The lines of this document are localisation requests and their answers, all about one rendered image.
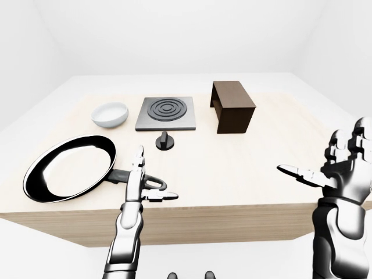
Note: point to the silver robot left hand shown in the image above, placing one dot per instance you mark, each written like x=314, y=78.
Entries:
x=134, y=186

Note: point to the silver robot right hand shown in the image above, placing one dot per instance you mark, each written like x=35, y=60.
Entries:
x=346, y=177

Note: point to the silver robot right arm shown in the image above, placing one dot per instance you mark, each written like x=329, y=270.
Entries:
x=338, y=241

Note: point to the round black stove knob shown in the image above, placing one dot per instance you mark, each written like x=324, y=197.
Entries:
x=165, y=141

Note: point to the flat dark stove plate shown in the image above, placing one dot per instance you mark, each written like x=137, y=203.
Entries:
x=166, y=114

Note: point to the black frying pan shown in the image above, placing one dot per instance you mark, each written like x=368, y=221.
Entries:
x=69, y=168

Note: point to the white bowl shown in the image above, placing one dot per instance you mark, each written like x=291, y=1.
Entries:
x=110, y=114

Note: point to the small dark rounded shape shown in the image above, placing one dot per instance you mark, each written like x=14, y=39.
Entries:
x=172, y=275
x=209, y=275

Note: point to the dark brown wooden box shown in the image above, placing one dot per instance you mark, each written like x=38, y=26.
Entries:
x=234, y=107

